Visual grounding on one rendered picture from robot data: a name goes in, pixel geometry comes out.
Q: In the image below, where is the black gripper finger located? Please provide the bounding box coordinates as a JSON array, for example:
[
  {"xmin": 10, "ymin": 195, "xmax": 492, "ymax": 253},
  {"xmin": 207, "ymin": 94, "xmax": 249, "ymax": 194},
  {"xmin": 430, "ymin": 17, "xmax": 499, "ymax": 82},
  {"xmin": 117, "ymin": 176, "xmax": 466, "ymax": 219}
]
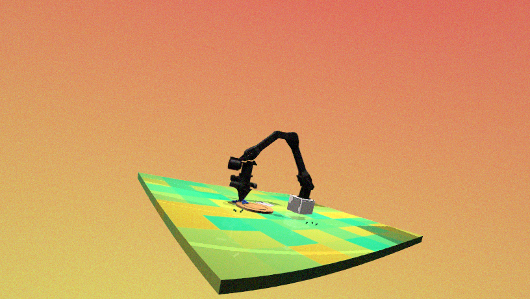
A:
[
  {"xmin": 242, "ymin": 188, "xmax": 252, "ymax": 200},
  {"xmin": 236, "ymin": 188, "xmax": 246, "ymax": 201}
]

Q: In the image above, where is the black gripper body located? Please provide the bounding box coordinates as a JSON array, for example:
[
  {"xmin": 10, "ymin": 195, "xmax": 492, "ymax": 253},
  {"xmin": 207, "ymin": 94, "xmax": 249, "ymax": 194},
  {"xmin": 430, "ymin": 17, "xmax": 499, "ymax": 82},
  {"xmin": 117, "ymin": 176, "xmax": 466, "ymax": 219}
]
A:
[{"xmin": 229, "ymin": 172, "xmax": 257, "ymax": 189}]

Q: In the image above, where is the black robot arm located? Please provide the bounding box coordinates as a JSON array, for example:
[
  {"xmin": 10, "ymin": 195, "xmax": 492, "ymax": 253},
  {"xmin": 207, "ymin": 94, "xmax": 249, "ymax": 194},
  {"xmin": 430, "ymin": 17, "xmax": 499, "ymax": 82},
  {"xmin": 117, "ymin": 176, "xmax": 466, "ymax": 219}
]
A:
[{"xmin": 228, "ymin": 131, "xmax": 314, "ymax": 200}]

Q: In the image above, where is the tan round bead board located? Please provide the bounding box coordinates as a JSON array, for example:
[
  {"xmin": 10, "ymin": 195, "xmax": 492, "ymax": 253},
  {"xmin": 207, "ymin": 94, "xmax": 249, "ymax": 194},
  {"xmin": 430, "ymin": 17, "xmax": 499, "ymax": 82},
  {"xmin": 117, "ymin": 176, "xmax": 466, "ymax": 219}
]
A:
[{"xmin": 236, "ymin": 201, "xmax": 274, "ymax": 214}]

